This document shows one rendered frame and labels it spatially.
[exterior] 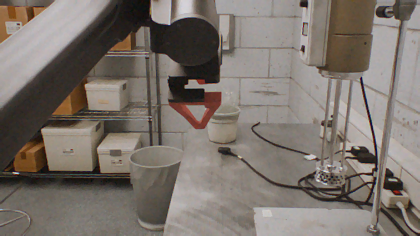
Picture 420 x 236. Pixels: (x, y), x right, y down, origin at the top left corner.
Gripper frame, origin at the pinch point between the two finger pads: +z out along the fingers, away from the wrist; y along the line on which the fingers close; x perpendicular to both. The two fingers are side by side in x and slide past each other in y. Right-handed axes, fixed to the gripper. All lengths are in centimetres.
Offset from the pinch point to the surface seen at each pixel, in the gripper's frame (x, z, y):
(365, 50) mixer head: 30.0, 5.4, -18.8
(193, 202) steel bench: -6, 50, -12
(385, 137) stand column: 37.0, 23.9, -13.0
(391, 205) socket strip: 46, 51, -13
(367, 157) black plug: 46, 57, -33
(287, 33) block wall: 44, 117, -194
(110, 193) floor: -83, 182, -97
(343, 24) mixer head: 25.3, 0.8, -21.1
